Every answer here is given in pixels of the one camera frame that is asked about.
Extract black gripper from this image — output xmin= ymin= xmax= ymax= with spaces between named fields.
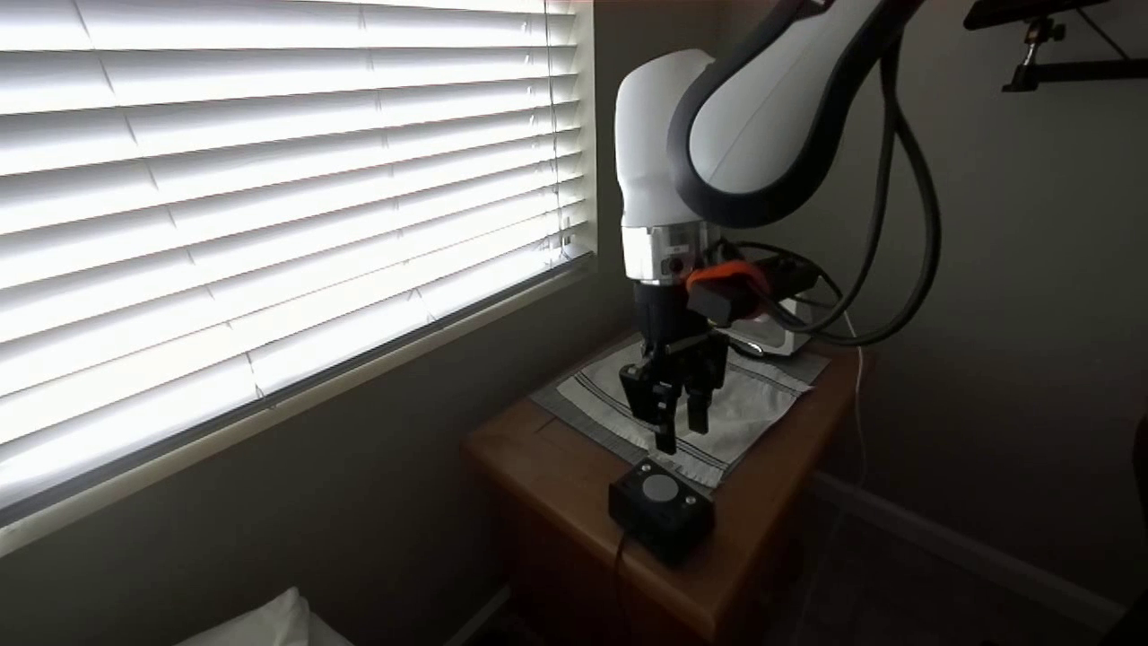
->
xmin=621 ymin=275 xmax=733 ymax=455

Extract wooden nightstand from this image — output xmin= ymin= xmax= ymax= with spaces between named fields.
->
xmin=463 ymin=336 xmax=866 ymax=646

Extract white clothes iron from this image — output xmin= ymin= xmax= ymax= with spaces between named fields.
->
xmin=713 ymin=292 xmax=841 ymax=363

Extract black alarm clock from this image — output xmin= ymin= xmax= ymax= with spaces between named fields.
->
xmin=607 ymin=455 xmax=721 ymax=566

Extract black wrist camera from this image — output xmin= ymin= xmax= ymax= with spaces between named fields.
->
xmin=691 ymin=262 xmax=823 ymax=331

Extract orange cable strap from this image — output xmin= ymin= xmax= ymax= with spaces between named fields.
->
xmin=684 ymin=260 xmax=768 ymax=298

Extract white striped towel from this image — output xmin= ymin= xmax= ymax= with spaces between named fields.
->
xmin=570 ymin=343 xmax=817 ymax=462

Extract grey checked mat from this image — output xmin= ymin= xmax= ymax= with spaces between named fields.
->
xmin=531 ymin=336 xmax=835 ymax=497

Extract window sill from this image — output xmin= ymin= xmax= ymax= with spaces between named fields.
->
xmin=0 ymin=256 xmax=603 ymax=561

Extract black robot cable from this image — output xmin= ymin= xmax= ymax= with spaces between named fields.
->
xmin=713 ymin=47 xmax=947 ymax=353

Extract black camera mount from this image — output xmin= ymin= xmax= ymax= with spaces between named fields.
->
xmin=961 ymin=0 xmax=1148 ymax=96

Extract wall baseboard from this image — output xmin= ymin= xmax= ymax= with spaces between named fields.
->
xmin=812 ymin=471 xmax=1126 ymax=640

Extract white window blinds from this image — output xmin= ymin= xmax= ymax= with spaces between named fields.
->
xmin=0 ymin=0 xmax=599 ymax=506

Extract white bag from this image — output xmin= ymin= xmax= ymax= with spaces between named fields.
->
xmin=175 ymin=586 xmax=356 ymax=646

